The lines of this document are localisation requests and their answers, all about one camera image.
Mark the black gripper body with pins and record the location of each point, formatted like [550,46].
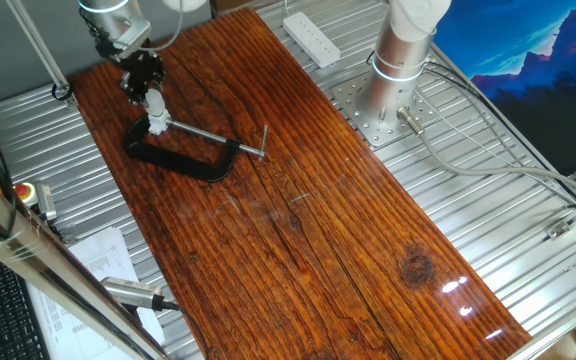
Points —
[140,70]

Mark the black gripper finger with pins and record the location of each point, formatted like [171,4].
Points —
[135,95]
[162,86]

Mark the small white cap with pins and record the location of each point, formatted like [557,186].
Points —
[154,102]

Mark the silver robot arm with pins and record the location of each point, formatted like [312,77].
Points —
[393,60]

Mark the white lamp socket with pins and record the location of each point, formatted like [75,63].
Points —
[159,124]

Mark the black metal C-clamp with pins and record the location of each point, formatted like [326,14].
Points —
[178,162]

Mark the red emergency stop button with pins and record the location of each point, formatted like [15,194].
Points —
[25,192]

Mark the white power strip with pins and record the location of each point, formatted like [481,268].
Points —
[313,40]

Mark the printed paper sheets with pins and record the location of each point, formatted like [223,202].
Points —
[100,255]

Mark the brown wooden board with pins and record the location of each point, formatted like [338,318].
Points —
[318,250]

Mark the blue mountain picture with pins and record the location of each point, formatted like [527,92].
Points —
[518,50]

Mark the aluminium frame pole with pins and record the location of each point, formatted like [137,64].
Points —
[38,45]

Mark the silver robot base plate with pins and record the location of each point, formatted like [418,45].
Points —
[348,97]

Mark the shiny metal frame bar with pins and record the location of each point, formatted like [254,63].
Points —
[43,260]

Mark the silver ribbed camera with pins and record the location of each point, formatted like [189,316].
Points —
[128,291]

